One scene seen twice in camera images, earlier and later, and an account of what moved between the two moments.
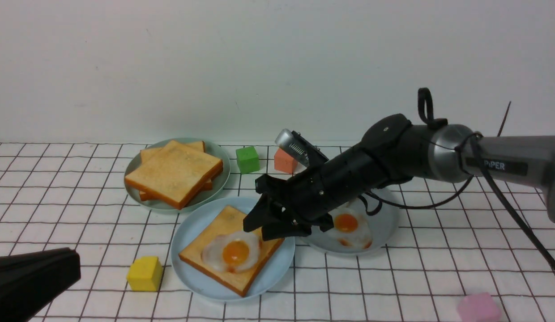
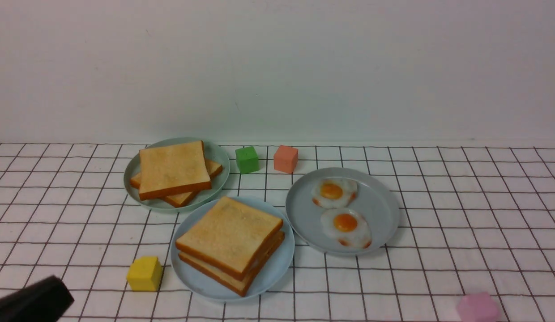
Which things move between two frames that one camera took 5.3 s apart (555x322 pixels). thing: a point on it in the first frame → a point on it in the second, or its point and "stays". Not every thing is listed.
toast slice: [230, 219] stays
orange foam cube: [283, 162] stays
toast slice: [175, 174] → [229, 239]
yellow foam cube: [145, 273] stays
